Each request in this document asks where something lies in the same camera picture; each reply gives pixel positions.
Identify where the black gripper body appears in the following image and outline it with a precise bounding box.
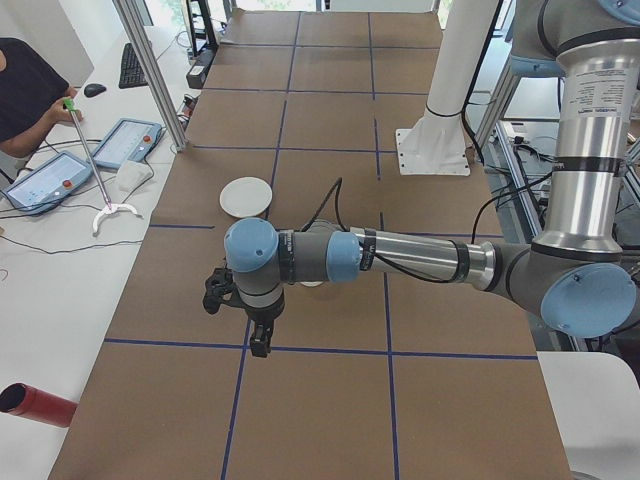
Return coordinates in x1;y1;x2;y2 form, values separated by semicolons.
248;304;281;340

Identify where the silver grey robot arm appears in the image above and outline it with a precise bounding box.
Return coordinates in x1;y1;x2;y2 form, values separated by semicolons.
203;1;639;357

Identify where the white plate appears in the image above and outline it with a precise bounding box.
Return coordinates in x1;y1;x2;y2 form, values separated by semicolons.
219;177;272;218

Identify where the reacher grabber stick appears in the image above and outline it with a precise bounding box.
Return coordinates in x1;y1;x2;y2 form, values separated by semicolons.
63;97;142;237

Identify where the white crumpled cloth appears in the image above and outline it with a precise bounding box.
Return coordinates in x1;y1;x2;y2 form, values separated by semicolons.
116;160;153;193

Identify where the far teach pendant tablet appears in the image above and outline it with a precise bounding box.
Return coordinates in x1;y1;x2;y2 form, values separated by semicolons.
92;118;162;170

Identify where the teach pendant tablet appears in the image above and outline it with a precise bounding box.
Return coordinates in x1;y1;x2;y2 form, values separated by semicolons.
92;118;162;170
2;151;93;215

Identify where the near teach pendant tablet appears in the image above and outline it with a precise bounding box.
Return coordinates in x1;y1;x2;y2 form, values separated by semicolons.
2;151;93;215

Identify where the red cylinder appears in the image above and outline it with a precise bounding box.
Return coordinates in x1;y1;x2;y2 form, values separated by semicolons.
1;383;77;428

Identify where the black keyboard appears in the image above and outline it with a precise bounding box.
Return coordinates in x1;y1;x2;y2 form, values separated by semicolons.
118;43;147;89

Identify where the black computer mouse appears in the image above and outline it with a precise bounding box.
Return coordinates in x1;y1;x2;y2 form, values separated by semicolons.
83;83;107;98

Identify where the person in black shirt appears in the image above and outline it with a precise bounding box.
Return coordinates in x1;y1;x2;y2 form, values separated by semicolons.
1;37;77;158

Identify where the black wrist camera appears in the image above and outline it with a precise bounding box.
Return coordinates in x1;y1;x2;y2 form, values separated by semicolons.
203;267;243;315

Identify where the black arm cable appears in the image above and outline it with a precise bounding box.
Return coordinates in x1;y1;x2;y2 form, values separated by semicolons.
299;177;461;285

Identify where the white pillar mount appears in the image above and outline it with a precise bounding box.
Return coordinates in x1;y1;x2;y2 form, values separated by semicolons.
396;0;501;176

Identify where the aluminium frame post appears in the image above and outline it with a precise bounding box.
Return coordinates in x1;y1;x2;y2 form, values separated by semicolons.
113;0;187;152

